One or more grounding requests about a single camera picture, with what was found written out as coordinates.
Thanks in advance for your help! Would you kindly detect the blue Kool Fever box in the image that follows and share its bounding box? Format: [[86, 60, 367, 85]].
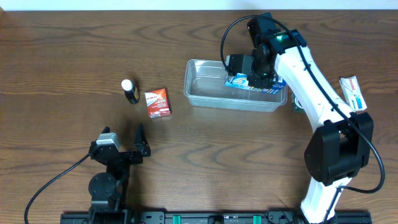
[[224, 73, 287, 95]]

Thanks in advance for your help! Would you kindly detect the white Panadol box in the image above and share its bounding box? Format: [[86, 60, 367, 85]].
[[339, 76, 367, 111]]

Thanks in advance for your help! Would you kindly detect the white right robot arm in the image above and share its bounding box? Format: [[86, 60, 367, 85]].
[[248, 13, 375, 223]]

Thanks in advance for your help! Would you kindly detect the clear plastic container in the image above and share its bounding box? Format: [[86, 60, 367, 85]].
[[183, 59, 287, 112]]

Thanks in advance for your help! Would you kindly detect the red orange small box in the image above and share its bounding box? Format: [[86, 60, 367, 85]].
[[145, 88, 172, 118]]

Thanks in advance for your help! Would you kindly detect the small white-capped dark bottle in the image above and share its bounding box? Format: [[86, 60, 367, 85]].
[[121, 79, 140, 105]]

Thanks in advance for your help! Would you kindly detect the black mounting rail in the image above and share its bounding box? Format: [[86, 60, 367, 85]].
[[60, 210, 373, 224]]

